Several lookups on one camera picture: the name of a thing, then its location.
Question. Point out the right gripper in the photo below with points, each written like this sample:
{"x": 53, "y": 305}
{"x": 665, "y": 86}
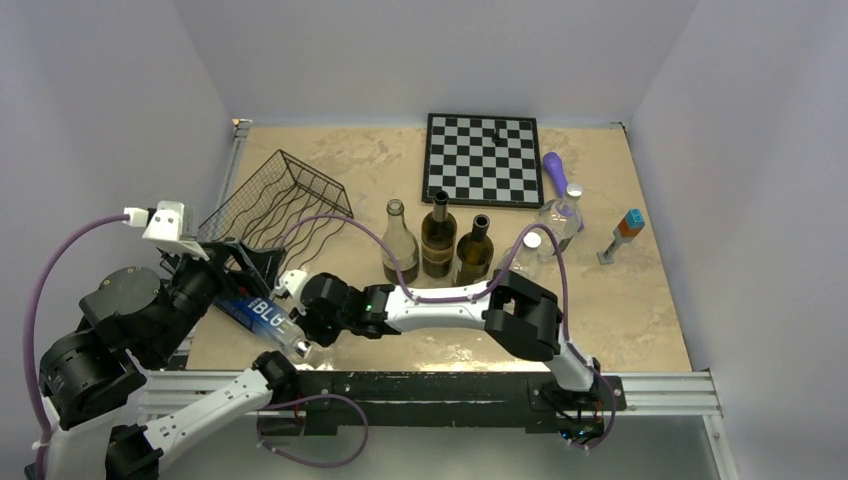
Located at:
{"x": 305, "y": 318}

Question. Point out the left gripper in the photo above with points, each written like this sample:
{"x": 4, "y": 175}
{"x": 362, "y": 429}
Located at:
{"x": 260, "y": 266}

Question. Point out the blue square bottle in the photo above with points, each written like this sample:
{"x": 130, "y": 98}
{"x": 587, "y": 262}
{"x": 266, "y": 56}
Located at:
{"x": 269, "y": 321}

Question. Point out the black wire wine rack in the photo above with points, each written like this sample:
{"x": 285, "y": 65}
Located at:
{"x": 285, "y": 203}

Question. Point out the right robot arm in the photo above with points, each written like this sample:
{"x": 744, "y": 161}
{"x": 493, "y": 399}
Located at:
{"x": 522, "y": 317}

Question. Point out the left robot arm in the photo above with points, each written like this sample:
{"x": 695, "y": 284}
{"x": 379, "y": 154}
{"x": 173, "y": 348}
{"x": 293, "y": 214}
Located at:
{"x": 132, "y": 324}

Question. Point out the clear empty wine bottle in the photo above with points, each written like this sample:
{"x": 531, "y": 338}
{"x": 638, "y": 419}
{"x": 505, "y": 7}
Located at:
{"x": 403, "y": 245}

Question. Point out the green bottle grey neck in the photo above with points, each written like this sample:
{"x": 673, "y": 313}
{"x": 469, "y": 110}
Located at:
{"x": 438, "y": 237}

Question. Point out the clear bottle near silver cap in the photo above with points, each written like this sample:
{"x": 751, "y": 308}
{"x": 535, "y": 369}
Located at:
{"x": 526, "y": 260}

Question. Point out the clear bottle silver cap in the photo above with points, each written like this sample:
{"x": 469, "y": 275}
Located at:
{"x": 563, "y": 217}
{"x": 526, "y": 260}

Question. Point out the clear bottle far silver cap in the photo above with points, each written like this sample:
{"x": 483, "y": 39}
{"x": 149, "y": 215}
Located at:
{"x": 563, "y": 217}

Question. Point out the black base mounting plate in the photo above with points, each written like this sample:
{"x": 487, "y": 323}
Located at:
{"x": 531, "y": 401}

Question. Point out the black white chessboard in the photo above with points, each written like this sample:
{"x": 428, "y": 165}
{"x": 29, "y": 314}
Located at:
{"x": 461, "y": 159}

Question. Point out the purple flashlight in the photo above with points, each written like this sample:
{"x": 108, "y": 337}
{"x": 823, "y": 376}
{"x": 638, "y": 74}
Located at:
{"x": 553, "y": 166}

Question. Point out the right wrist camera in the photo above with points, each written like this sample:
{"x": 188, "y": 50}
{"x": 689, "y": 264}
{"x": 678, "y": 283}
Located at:
{"x": 290, "y": 284}

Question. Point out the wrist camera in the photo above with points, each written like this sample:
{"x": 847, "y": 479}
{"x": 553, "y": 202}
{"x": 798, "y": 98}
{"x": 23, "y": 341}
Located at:
{"x": 290, "y": 284}
{"x": 171, "y": 229}

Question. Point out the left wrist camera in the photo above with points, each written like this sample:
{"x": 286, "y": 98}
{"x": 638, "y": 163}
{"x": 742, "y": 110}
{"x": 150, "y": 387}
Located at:
{"x": 171, "y": 229}

